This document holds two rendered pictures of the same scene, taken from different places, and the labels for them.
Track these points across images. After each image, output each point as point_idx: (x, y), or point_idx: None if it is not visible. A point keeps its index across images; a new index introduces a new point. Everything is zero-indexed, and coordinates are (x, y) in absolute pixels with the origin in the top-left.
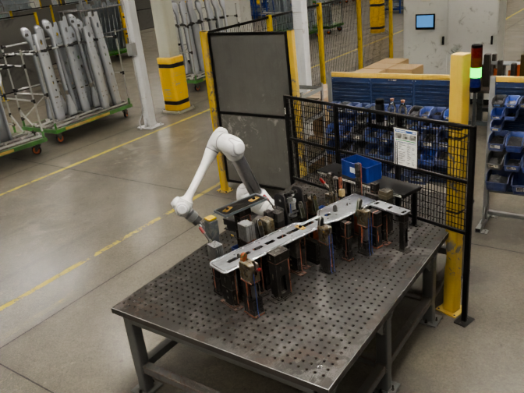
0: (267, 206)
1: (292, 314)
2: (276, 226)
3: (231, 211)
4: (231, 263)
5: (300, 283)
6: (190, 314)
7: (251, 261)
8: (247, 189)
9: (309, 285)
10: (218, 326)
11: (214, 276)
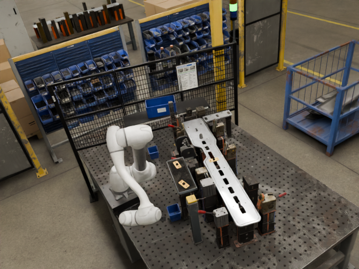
0: (154, 168)
1: (278, 208)
2: None
3: (190, 182)
4: (247, 211)
5: None
6: None
7: (267, 195)
8: (141, 166)
9: None
10: (274, 258)
11: (221, 237)
